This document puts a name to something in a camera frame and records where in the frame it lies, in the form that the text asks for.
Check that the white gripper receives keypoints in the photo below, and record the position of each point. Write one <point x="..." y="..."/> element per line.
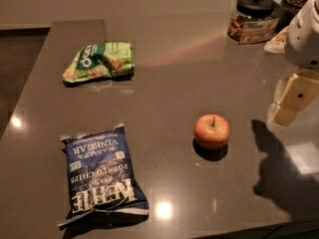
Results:
<point x="303" y="45"/>

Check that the green rice chip bag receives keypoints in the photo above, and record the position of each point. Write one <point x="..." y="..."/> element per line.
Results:
<point x="100" y="61"/>

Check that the blue Kettle chip bag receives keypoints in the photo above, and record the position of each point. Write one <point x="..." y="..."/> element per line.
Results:
<point x="101" y="176"/>

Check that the pale snack packet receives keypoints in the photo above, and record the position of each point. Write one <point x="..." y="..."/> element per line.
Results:
<point x="277" y="44"/>

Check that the glass jar with black lid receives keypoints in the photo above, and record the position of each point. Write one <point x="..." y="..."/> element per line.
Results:
<point x="252" y="21"/>

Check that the red apple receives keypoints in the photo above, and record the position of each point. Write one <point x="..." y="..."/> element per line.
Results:
<point x="212" y="132"/>

